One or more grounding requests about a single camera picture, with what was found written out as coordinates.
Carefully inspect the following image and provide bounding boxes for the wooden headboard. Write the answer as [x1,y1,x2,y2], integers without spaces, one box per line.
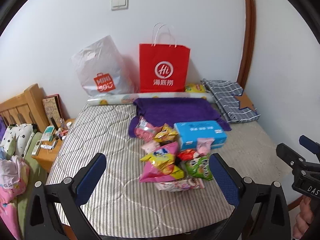
[0,83,49,132]

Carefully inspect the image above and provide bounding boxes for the white remote control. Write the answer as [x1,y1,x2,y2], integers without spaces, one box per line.
[31,140,42,156]

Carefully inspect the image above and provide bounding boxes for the pink white candy packet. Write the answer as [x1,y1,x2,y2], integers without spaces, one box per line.
[155,178,205,192]

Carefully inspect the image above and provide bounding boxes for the right hand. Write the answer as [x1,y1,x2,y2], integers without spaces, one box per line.
[293,196,314,239]

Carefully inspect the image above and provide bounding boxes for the white plastic Miniso bag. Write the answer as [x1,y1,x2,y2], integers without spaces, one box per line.
[71,35,136,97]

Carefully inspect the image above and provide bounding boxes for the small pink snack packet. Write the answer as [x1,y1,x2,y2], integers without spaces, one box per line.
[196,138,214,156]

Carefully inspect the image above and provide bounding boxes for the wall light switch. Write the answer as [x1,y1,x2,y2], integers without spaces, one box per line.
[111,0,129,11]

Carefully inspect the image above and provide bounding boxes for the yellow tea packet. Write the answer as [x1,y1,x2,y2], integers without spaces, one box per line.
[185,83,206,93]

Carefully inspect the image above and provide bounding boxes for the teal white box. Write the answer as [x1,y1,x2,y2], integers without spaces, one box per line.
[41,126,55,141]

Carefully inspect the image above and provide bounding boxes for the brown door frame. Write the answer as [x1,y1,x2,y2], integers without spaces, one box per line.
[237,0,257,88]

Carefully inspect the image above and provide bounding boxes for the grey plaid star bag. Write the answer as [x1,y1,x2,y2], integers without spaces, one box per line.
[201,79,260,124]

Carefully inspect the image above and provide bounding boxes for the pink silver snack bag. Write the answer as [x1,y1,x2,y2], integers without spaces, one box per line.
[134,116,162,142]

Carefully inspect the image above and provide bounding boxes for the green snack bag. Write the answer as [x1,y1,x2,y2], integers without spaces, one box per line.
[185,156,213,180]

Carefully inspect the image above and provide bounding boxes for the yellow snack bag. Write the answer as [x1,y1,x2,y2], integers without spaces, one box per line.
[154,124,178,143]

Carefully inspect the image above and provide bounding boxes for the purple towel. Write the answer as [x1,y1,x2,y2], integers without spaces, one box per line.
[128,98,232,138]

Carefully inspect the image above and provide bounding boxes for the red paper shopping bag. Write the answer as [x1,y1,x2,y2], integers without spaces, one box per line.
[139,22,191,93]

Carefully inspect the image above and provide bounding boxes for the red snack packet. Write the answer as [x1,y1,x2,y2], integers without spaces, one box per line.
[177,149,200,161]

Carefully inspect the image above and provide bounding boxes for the pink cartoon bedding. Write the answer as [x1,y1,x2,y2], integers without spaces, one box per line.
[1,155,30,239]

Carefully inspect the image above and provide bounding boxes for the pink yellow chip bag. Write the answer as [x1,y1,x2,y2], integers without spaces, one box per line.
[139,141,185,183]

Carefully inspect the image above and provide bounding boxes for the blue tissue pack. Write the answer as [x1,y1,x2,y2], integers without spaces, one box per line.
[174,120,227,150]

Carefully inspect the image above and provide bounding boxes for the wooden nightstand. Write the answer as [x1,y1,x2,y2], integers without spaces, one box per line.
[31,119,74,173]

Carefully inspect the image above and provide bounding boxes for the patterned picture frame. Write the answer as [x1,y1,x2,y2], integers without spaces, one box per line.
[42,94,63,127]

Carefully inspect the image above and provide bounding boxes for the white dotted pillow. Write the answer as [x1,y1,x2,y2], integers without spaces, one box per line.
[1,124,35,159]

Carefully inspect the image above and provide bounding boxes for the pale pink wafer packet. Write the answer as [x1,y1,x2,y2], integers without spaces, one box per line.
[141,140,160,154]

